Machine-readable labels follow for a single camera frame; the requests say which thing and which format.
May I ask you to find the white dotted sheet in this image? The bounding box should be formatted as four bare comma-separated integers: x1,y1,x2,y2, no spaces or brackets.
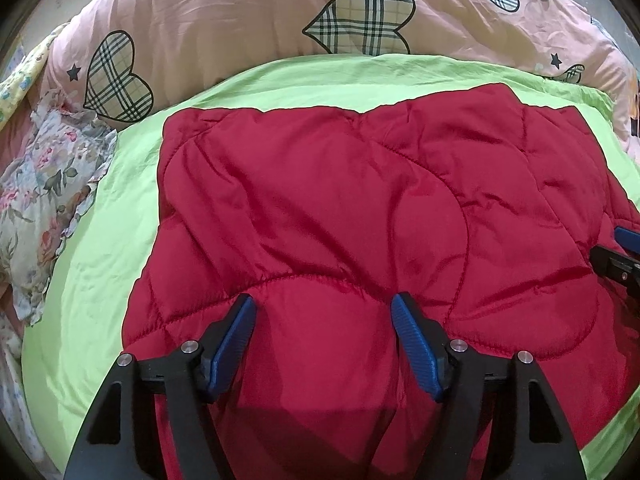
1,312,61,479

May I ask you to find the pink duvet with plaid hearts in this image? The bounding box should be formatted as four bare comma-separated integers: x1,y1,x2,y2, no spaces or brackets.
41,0,639,157

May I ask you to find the red quilted padded coat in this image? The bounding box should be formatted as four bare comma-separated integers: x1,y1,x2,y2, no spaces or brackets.
122,84,639,479

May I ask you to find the yellow floral blanket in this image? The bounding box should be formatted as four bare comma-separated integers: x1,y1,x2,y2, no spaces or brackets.
0,23,66,129

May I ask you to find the floral ruffled pillow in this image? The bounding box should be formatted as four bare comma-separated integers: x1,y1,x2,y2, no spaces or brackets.
1,91,118,325

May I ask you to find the lime green bed sheet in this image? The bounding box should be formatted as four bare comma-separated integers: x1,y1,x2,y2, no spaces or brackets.
22,54,639,468

